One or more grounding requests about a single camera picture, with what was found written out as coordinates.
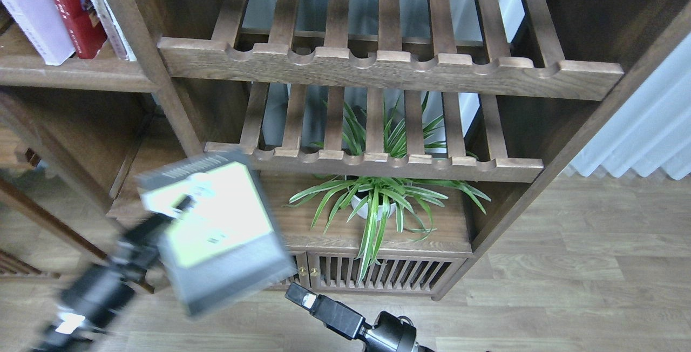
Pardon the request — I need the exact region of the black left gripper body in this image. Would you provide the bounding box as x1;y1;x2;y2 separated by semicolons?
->
57;265;144;331

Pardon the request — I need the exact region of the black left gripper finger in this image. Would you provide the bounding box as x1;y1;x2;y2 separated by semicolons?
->
111;195;193;282

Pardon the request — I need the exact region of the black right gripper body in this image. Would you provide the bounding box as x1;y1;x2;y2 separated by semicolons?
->
361;311;419;351

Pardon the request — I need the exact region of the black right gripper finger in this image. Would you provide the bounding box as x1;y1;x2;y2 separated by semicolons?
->
284;283;365;341

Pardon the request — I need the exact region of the yellow and black book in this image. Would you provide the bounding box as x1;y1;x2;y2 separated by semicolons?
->
137;150;297;318

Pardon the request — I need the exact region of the red book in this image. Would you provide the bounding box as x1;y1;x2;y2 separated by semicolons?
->
54;0;107;59

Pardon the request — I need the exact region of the white and purple book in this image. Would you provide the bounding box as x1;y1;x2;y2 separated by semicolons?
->
2;0;76;66

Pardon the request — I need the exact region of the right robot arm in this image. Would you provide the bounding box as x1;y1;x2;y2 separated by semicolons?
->
284;282;432;351

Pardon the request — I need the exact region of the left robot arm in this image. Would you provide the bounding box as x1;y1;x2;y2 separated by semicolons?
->
32;195;193;351

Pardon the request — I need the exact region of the white plant pot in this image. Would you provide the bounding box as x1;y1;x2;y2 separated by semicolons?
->
351;193;397;220

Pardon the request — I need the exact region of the green spider plant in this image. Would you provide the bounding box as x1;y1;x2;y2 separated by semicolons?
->
284;103;491;281

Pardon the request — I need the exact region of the dark wooden bookshelf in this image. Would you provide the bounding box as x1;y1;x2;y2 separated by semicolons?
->
2;0;689;300

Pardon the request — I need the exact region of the thin white upright book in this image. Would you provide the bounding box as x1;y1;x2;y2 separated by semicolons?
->
91;0;137;62

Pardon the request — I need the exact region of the white curtain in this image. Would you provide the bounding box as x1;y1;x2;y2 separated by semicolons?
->
565;36;690;180

